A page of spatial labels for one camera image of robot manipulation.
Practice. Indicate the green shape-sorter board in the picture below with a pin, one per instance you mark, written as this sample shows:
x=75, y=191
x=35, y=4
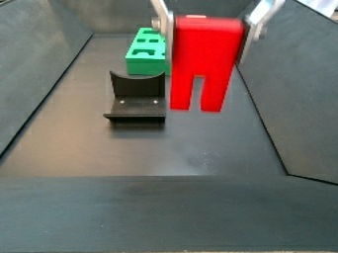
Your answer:
x=146, y=55

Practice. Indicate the black curved holder stand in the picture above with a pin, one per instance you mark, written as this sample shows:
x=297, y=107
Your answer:
x=140, y=97

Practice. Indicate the red double-square block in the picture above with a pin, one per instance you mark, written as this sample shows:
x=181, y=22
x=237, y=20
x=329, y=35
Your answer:
x=205, y=49

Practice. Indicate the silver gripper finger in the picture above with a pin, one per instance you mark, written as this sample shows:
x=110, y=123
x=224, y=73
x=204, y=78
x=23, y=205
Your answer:
x=164, y=24
x=255, y=22

